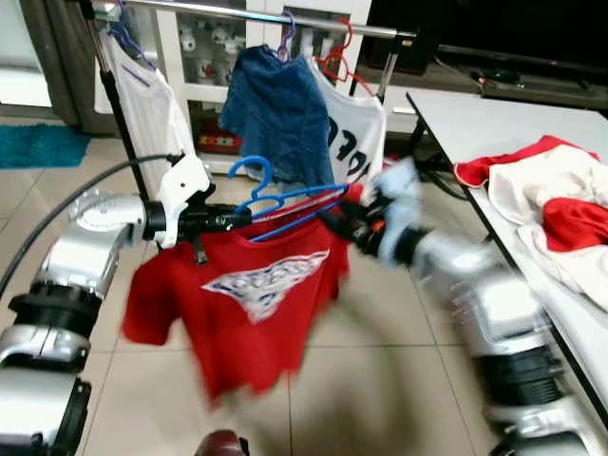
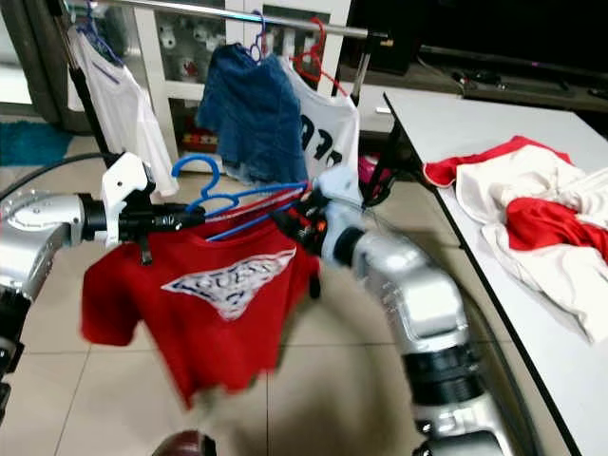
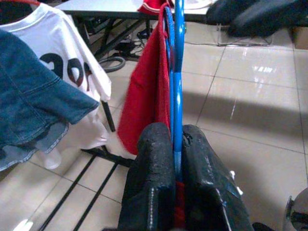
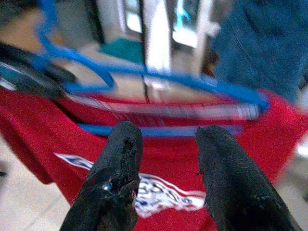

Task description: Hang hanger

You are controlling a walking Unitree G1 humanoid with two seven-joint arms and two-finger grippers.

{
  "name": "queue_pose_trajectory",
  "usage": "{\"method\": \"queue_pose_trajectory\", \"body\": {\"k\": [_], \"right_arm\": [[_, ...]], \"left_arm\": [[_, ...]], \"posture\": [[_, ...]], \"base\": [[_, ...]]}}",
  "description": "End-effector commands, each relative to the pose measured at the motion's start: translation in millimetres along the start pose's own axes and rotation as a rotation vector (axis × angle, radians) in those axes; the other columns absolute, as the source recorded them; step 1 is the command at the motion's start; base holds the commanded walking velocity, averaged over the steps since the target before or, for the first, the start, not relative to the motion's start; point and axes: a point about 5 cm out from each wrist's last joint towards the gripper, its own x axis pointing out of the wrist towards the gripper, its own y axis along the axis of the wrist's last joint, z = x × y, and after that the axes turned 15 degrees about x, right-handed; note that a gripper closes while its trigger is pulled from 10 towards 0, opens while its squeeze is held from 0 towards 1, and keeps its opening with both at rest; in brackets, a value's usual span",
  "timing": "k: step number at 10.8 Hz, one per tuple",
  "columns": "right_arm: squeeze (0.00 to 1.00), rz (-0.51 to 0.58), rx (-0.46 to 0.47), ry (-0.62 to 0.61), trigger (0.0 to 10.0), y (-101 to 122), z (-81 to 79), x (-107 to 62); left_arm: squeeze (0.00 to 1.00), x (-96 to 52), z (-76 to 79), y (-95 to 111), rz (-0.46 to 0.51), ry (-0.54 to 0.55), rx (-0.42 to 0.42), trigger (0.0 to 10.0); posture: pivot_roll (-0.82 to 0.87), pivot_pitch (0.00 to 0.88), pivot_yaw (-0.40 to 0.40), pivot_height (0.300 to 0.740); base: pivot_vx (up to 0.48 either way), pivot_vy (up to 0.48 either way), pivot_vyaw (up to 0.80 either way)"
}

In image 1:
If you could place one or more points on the red t-shirt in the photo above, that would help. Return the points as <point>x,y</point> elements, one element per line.
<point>190,313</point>

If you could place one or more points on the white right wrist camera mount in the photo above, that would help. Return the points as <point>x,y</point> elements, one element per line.
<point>399,190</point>

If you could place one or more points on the plain white t-shirt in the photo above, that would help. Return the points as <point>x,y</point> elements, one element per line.
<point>157,114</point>

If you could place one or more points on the red plastic hanger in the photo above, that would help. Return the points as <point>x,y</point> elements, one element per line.
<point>328,66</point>

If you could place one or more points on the white numbered jersey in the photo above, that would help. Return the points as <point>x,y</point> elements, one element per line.
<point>366,133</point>

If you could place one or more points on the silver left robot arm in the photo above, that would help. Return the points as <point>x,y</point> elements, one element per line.
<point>76,247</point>

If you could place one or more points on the black rack post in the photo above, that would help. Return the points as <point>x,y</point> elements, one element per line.
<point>112,95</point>

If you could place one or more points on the blue plastic hanger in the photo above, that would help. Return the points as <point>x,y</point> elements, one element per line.
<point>266,174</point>

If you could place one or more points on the teal rug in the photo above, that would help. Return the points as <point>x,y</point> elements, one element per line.
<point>38,144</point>

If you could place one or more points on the chrome clothes rail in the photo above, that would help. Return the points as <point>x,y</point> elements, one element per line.
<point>228,12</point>

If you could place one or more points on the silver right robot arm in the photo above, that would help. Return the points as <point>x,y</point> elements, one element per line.
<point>475,294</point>

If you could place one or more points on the white glass-door cabinet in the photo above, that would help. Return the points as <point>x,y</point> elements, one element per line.
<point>318,8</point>

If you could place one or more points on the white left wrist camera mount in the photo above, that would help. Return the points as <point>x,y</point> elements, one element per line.
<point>185,185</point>

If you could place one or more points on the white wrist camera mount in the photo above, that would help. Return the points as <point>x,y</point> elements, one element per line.
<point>399,190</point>
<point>185,185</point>

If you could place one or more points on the dark television bench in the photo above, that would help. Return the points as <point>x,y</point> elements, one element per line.
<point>532,90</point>

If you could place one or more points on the black television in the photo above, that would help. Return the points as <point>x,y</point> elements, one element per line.
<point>494,28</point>

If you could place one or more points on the purple plastic hanger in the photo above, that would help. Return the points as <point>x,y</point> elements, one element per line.
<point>128,43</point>
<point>285,47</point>

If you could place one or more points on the cream garment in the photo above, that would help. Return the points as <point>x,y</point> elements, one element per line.
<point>551,180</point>

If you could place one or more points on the blue denim garment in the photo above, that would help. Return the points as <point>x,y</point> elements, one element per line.
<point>275,114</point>

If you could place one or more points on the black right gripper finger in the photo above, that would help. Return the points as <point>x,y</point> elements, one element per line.
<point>346,212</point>
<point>337,223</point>

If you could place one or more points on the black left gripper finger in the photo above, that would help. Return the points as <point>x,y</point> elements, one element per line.
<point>241,228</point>
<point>242,216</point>

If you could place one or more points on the red garment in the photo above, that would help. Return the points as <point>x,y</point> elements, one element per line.
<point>480,169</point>

